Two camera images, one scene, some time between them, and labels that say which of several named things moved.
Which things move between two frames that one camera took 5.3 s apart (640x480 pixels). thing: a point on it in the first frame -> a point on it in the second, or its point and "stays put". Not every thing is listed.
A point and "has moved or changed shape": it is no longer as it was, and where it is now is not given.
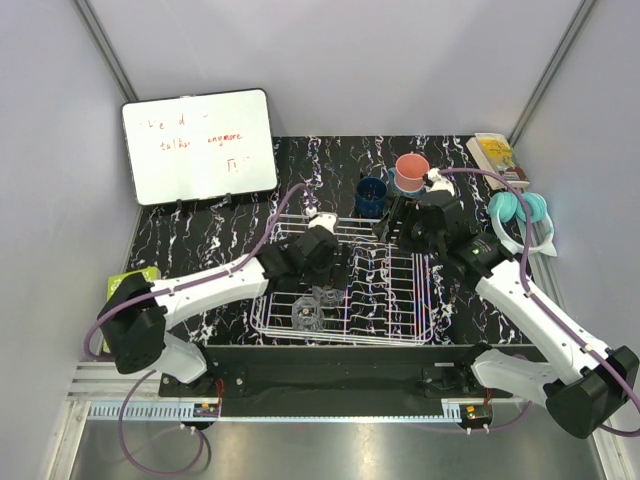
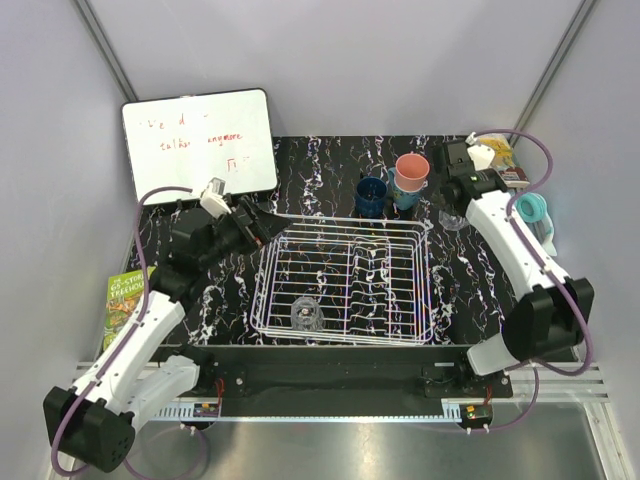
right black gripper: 401,212 -> 453,209
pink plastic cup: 410,172 stays put
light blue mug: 412,194 stays put
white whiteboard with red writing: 200,146 stays put
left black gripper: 339,273 -> 265,226
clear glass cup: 327,296 has moved or changed shape
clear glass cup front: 307,315 stays put
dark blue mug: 370,197 stays put
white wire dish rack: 383,294 stays put
